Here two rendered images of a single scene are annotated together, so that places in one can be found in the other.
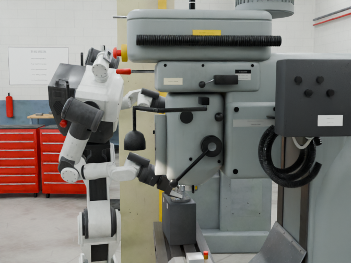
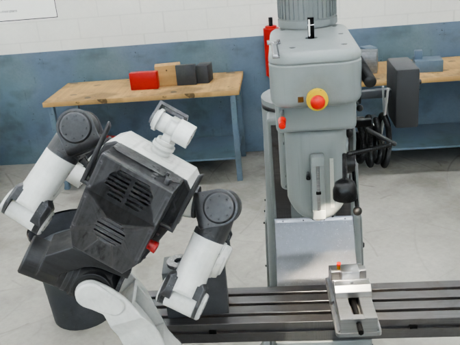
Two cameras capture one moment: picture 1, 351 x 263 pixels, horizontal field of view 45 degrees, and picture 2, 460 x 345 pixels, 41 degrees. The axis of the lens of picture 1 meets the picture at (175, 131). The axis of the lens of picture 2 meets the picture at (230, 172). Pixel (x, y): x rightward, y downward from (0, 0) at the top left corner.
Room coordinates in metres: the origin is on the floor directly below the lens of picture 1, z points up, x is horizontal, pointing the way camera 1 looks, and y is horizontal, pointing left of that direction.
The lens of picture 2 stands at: (1.41, 1.83, 2.22)
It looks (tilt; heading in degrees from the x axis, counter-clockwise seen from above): 22 degrees down; 281
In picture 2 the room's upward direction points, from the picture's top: 5 degrees counter-clockwise
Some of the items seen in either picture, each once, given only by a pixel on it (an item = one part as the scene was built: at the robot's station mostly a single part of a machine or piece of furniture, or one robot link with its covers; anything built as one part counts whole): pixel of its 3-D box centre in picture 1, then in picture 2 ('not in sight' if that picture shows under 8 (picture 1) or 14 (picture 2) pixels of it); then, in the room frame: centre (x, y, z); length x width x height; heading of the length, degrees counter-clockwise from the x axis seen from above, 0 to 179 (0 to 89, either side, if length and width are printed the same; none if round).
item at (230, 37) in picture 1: (209, 40); (359, 64); (1.35, -0.10, 1.79); 0.45 x 0.04 x 0.04; 95
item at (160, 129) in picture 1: (160, 144); (317, 186); (1.48, 0.05, 1.45); 0.04 x 0.04 x 0.21; 5
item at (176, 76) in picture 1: (203, 76); (313, 100); (1.49, -0.10, 1.68); 0.34 x 0.24 x 0.10; 95
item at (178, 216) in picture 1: (178, 215); (196, 283); (1.93, -0.01, 1.04); 0.22 x 0.12 x 0.20; 11
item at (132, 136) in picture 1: (134, 139); (344, 188); (1.40, 0.13, 1.47); 0.07 x 0.07 x 0.06
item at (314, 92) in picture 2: (124, 52); (317, 99); (1.47, 0.17, 1.76); 0.06 x 0.02 x 0.06; 5
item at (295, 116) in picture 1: (315, 97); (403, 92); (1.18, -0.39, 1.62); 0.20 x 0.09 x 0.21; 95
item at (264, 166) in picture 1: (284, 150); (365, 141); (1.32, -0.34, 1.45); 0.18 x 0.16 x 0.21; 95
